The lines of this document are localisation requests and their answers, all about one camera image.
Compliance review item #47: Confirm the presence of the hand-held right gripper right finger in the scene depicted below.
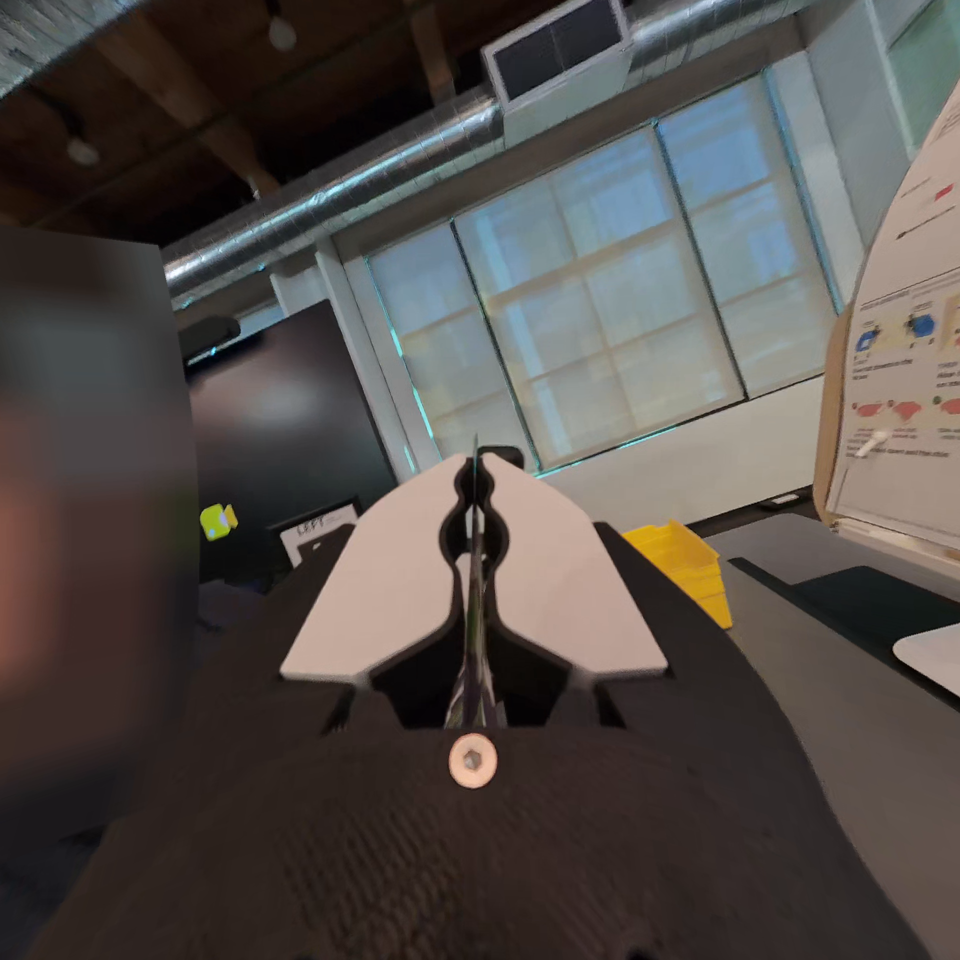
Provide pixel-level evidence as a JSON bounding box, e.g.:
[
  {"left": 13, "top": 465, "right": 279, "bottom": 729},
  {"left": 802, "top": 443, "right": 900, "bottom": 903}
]
[{"left": 477, "top": 450, "right": 671, "bottom": 687}]

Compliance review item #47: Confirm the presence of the patterned origami paper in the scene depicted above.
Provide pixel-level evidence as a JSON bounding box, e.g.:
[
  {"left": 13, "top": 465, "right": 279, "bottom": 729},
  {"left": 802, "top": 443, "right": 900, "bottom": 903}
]
[{"left": 442, "top": 433, "right": 504, "bottom": 729}]

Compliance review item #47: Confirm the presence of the white air vent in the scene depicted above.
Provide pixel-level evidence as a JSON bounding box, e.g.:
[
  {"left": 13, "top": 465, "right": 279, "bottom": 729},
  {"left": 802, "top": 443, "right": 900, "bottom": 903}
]
[{"left": 480, "top": 0, "right": 633, "bottom": 115}]

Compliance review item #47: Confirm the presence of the silver air duct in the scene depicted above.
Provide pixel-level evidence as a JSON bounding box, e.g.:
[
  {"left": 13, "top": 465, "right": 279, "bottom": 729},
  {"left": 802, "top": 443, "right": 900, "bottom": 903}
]
[
  {"left": 161, "top": 0, "right": 819, "bottom": 305},
  {"left": 0, "top": 0, "right": 155, "bottom": 99}
]

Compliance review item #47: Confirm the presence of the yellow plastic bin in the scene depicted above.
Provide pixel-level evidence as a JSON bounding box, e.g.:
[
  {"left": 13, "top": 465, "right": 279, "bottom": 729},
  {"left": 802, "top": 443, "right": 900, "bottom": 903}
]
[{"left": 621, "top": 519, "right": 734, "bottom": 630}]

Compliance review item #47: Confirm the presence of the printed instruction sheet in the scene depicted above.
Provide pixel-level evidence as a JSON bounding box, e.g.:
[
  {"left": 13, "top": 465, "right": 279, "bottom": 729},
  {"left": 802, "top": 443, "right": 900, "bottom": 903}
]
[{"left": 828, "top": 75, "right": 960, "bottom": 537}]

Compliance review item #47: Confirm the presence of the framed marker sign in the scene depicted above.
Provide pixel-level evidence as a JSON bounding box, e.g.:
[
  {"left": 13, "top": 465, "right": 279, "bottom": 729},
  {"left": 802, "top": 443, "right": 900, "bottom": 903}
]
[{"left": 277, "top": 498, "right": 358, "bottom": 569}]

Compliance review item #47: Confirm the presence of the dark flat pad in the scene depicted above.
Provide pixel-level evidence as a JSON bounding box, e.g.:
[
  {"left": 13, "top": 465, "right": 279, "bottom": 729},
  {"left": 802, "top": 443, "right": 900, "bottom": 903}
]
[{"left": 729, "top": 557, "right": 960, "bottom": 676}]

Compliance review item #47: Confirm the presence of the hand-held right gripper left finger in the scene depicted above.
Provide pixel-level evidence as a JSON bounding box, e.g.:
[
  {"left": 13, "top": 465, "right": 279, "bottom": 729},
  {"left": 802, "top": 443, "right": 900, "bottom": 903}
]
[{"left": 278, "top": 452, "right": 474, "bottom": 687}]

